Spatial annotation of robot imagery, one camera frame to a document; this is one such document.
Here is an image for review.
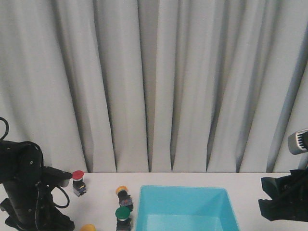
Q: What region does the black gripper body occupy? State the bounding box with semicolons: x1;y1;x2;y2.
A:
0;176;75;231
258;169;308;222

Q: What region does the yellow push button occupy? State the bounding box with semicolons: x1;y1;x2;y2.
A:
115;186;133;211
79;224;96;231

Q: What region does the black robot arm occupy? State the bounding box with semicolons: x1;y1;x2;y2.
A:
0;141;75;231

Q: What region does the light blue plastic box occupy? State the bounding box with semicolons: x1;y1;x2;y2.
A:
135;185;240;231

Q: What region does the upright red push button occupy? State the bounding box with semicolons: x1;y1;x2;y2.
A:
72;170;87;197

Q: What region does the upright green push button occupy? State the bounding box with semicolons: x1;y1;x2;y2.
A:
115;206;131;231

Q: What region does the lying yellow push button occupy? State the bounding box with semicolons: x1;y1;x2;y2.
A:
115;186;133;211

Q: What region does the grey pleated curtain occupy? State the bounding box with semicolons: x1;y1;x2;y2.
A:
0;0;308;173

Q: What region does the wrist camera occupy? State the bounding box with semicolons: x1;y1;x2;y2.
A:
42;166;72;188
288;128;308;155

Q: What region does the black cable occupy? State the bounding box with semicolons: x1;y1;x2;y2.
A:
0;117;10;141

